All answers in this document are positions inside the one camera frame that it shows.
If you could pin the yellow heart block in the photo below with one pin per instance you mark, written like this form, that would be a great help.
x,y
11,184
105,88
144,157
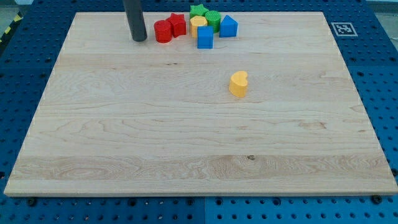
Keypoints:
x,y
238,83

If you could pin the blue cube block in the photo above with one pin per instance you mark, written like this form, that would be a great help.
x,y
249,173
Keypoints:
x,y
205,37

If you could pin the light wooden board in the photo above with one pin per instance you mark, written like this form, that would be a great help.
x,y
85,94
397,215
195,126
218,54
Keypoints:
x,y
120,118

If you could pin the blue triangle block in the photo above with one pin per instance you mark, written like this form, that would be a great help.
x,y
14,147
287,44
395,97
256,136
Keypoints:
x,y
228,27

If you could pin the red cylinder block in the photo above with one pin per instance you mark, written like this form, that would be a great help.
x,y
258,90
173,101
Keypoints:
x,y
163,31

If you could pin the yellow hexagon block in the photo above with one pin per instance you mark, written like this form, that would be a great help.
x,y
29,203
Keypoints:
x,y
195,23

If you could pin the red star block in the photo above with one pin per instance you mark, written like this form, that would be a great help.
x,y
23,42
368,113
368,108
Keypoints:
x,y
178,23

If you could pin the green cylinder block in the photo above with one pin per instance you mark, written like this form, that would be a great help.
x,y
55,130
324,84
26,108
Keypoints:
x,y
213,19

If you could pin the green star block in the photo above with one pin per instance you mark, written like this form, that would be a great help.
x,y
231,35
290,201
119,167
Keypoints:
x,y
198,10

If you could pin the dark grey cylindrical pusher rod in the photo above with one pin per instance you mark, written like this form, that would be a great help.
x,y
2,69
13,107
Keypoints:
x,y
135,19

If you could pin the white fiducial marker tag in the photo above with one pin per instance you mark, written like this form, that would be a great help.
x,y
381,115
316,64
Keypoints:
x,y
344,29

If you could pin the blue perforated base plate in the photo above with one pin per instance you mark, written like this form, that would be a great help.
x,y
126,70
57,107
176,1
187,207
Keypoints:
x,y
31,52

